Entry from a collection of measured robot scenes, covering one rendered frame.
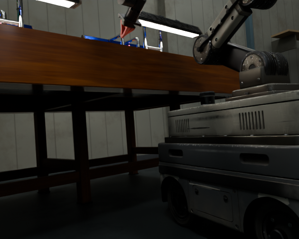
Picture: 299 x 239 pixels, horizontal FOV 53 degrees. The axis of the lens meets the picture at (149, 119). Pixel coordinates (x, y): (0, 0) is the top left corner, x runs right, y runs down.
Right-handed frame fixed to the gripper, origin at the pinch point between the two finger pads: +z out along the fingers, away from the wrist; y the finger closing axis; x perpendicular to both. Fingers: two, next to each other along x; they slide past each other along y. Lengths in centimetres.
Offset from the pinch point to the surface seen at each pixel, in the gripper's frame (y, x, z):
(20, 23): 33, -32, 20
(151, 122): -179, -88, 156
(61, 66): 37.5, 22.9, 4.3
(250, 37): -351, -142, 33
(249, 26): -351, -157, 22
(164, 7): -197, -186, 43
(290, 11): -460, -173, -21
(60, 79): 38.5, 26.4, 7.4
